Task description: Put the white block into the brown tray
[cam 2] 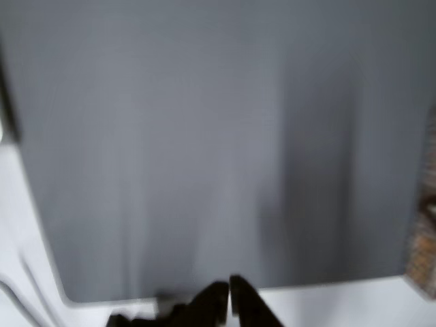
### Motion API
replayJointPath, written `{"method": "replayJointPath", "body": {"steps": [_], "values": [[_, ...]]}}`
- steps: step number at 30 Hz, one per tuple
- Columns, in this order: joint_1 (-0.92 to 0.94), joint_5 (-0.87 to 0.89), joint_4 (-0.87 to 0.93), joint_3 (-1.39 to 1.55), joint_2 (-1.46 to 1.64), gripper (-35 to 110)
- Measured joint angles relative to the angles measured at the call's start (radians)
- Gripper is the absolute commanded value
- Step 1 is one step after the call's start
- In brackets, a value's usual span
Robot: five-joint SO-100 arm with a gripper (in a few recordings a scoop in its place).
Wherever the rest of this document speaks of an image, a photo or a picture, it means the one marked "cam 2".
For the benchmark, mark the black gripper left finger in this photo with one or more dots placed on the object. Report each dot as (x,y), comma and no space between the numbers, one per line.
(207,304)

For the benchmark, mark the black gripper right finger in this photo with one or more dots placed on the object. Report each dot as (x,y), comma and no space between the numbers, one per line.
(250,306)

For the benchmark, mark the brown patterned cardboard box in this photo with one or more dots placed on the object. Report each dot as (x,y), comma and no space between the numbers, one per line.
(424,245)

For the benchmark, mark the dark grey textured mat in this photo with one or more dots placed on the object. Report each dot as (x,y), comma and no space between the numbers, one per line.
(204,136)

